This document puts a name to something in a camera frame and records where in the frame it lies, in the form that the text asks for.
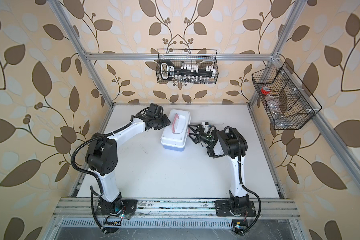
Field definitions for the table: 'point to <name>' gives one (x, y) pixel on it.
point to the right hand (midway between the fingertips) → (188, 131)
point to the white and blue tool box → (175, 136)
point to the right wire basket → (289, 104)
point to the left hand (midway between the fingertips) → (171, 120)
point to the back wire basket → (202, 65)
